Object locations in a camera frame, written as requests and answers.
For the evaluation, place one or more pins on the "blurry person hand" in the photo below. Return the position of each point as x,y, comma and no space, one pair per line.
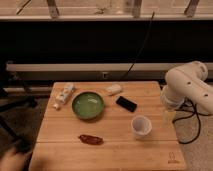
13,160

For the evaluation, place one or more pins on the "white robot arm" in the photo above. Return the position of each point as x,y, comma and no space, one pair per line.
186,81

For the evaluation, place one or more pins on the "white sponge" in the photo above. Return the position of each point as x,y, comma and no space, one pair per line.
114,89

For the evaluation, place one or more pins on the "green ceramic bowl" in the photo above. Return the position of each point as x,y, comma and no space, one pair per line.
88,105

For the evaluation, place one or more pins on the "black smartphone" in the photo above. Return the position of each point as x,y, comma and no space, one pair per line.
127,104

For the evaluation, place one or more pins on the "white paper cup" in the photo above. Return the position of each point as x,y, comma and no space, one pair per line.
141,126

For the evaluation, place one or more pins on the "white baseboard heater rail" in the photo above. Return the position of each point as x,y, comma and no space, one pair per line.
99,72

